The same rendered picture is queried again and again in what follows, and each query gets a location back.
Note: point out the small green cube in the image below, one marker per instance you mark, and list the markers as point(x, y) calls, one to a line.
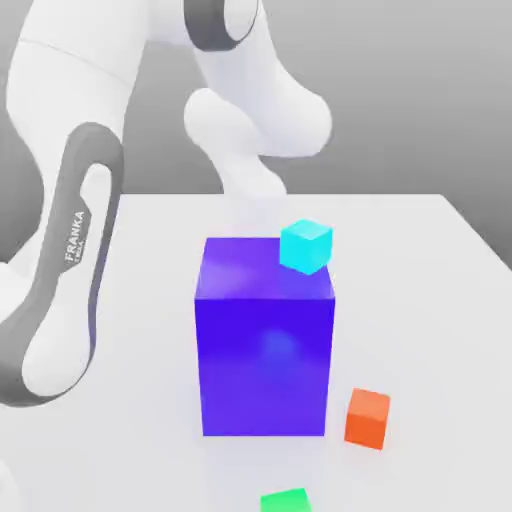
point(286, 502)

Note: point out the small cyan cube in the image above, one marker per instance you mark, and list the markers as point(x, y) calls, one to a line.
point(306, 248)

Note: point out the large blue box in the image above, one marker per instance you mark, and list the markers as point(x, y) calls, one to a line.
point(264, 360)

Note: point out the small orange cube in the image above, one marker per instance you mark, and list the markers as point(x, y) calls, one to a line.
point(366, 420)

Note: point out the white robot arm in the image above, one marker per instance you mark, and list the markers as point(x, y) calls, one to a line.
point(72, 88)

